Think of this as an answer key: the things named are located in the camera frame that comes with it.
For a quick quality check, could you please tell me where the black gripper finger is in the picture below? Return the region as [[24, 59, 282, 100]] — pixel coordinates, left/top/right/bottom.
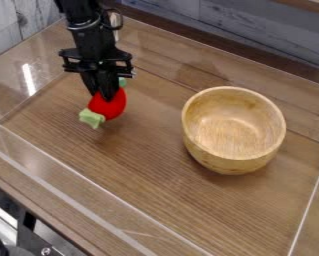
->
[[80, 72, 99, 95], [98, 70, 119, 102]]

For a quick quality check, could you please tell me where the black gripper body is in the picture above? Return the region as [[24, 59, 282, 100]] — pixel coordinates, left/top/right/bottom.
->
[[59, 22, 134, 78]]

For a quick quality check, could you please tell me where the red plush strawberry toy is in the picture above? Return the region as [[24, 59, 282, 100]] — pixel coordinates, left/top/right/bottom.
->
[[79, 88, 127, 129]]

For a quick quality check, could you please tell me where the light wooden bowl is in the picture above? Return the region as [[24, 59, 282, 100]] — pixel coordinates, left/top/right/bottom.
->
[[180, 86, 287, 175]]

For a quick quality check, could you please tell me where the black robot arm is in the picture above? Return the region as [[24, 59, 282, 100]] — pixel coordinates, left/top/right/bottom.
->
[[53, 0, 134, 101]]

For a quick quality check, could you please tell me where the green rectangular block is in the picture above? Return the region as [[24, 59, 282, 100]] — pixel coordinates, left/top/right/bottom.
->
[[119, 77, 127, 88]]

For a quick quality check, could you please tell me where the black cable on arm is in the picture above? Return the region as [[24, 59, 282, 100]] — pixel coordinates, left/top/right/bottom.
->
[[100, 7, 124, 32]]

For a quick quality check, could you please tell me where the clear acrylic corner bracket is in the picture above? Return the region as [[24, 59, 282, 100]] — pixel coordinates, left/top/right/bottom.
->
[[110, 12, 120, 42]]

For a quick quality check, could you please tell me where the black table leg frame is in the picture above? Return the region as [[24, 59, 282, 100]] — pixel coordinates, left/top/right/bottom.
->
[[16, 210, 64, 256]]

